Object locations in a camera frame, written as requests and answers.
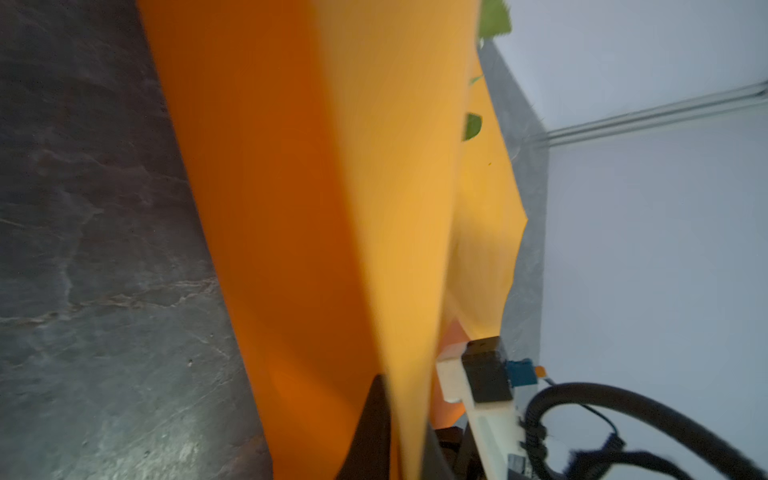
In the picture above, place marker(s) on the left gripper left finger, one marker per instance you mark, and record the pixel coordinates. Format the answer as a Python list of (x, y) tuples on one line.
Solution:
[(369, 454)]

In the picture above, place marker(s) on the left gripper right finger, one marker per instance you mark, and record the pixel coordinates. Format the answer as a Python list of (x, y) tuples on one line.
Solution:
[(439, 454)]

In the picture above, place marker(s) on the orange wrapping paper sheet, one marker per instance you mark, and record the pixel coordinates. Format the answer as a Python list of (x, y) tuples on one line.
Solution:
[(353, 231)]

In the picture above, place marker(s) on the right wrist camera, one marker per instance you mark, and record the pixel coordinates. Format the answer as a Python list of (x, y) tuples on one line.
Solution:
[(474, 374)]

